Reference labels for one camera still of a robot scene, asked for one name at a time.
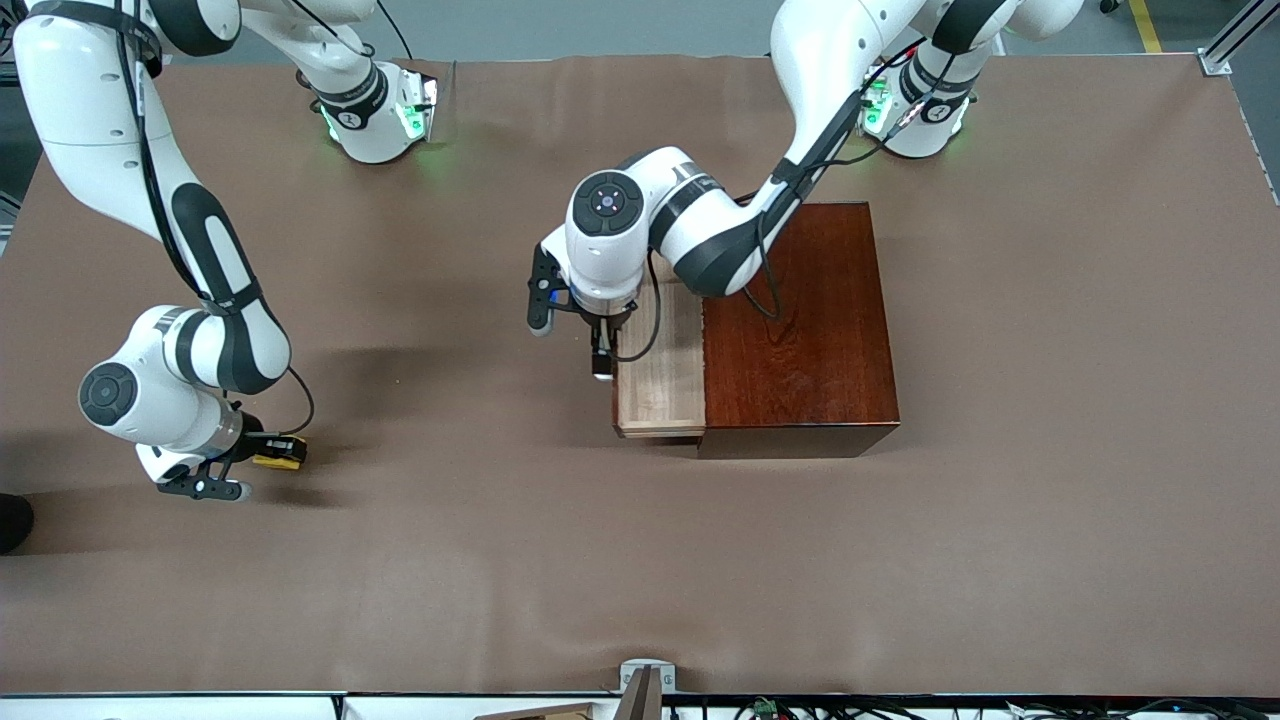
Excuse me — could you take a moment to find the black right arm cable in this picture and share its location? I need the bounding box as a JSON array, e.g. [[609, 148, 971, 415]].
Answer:
[[115, 0, 316, 436]]

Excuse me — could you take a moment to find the dark brown wooden cabinet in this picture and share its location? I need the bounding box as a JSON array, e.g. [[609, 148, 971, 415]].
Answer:
[[700, 202, 901, 460]]

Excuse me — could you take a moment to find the brown cardboard piece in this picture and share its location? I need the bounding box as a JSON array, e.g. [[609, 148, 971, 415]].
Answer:
[[473, 702, 601, 720]]

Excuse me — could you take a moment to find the grey metal clamp bracket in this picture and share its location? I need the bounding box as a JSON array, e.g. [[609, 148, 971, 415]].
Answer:
[[618, 658, 677, 720]]

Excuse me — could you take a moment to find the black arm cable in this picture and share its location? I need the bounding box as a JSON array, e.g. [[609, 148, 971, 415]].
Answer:
[[610, 40, 961, 363], [115, 0, 316, 436]]

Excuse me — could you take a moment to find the brown table cover mat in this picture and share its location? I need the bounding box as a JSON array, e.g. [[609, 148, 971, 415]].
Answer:
[[0, 52, 1280, 698]]

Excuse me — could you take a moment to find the black right base cable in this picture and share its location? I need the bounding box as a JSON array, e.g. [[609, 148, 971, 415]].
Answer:
[[375, 0, 416, 61]]

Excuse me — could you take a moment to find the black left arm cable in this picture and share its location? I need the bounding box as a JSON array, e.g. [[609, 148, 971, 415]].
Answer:
[[610, 40, 961, 363]]

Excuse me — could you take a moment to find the black round object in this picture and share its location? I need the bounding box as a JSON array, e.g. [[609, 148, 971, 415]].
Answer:
[[0, 493, 35, 555]]

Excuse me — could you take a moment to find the wooden drawer with white handle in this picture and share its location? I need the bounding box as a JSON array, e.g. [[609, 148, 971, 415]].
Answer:
[[594, 280, 708, 440]]

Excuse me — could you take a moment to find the aluminium frame profile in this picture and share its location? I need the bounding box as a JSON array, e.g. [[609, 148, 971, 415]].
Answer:
[[1200, 0, 1280, 76]]

